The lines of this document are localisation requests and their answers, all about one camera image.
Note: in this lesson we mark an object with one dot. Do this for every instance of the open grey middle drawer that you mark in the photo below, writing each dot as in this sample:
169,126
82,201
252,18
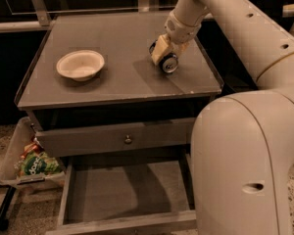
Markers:
145,194

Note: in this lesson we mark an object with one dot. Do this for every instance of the red snack bag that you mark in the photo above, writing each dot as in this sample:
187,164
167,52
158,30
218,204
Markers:
33,147

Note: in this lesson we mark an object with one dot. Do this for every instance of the clear plastic snack bin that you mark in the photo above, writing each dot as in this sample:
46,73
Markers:
10,168

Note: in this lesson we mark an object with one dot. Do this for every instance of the grey top drawer with knob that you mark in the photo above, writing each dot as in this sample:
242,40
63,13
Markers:
116,137

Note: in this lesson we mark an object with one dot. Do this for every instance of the black bin stand leg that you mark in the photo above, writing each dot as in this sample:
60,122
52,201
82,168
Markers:
4,222

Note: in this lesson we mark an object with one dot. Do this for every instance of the green chip bag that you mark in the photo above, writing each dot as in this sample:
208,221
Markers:
34,164

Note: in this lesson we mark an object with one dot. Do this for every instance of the black office chair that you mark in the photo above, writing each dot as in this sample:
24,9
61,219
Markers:
233,73

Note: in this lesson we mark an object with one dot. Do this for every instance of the metal wall rail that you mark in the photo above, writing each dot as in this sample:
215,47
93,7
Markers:
152,24

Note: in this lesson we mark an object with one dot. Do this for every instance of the white paper bowl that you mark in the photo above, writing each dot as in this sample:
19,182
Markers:
80,65

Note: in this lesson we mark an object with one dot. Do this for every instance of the grey drawer cabinet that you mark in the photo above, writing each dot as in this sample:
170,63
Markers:
129,88

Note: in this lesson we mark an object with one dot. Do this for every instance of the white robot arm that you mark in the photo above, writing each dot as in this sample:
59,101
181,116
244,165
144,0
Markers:
242,144

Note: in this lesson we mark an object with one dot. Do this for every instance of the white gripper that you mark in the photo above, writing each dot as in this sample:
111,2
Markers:
178,29

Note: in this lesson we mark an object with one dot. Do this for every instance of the blue pepsi can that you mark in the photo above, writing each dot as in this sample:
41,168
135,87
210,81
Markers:
168,64

